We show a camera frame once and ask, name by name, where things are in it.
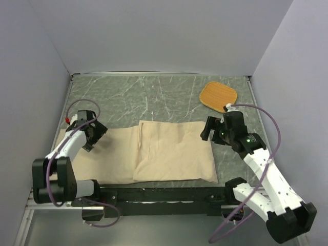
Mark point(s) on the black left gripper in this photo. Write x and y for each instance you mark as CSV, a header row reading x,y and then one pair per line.
x,y
99,130

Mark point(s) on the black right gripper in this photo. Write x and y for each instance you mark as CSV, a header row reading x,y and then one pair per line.
x,y
210,124

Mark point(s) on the beige cloth wrap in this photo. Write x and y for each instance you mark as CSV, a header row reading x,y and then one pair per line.
x,y
150,151

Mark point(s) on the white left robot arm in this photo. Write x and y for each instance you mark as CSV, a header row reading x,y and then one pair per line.
x,y
53,176

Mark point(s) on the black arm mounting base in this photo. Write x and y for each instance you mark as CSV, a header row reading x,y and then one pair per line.
x,y
210,201

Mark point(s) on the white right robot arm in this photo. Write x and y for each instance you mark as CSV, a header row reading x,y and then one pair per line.
x,y
284,212

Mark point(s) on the orange woven bamboo tray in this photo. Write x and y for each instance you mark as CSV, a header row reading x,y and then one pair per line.
x,y
216,96

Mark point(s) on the aluminium table edge rail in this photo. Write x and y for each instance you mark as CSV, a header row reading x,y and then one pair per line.
x,y
258,112

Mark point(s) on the aluminium front frame rail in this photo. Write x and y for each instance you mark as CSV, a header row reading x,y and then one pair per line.
x,y
32,205

